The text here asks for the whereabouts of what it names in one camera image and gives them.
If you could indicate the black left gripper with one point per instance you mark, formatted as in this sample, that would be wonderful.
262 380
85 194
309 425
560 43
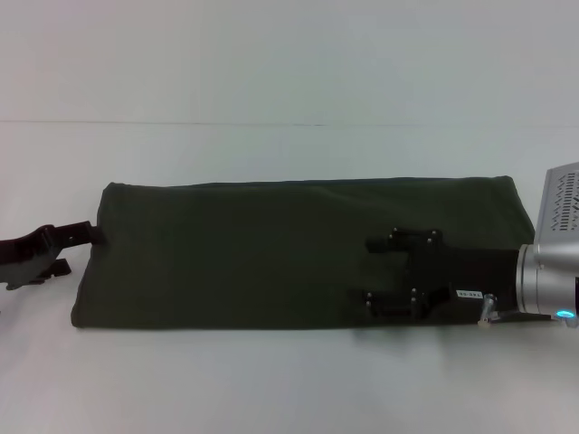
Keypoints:
22 257

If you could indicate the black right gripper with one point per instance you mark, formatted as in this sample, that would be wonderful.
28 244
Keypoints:
452 280

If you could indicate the dark green t-shirt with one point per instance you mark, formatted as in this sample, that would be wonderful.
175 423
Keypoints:
226 253

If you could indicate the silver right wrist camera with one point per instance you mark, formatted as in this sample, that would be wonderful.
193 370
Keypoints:
561 203

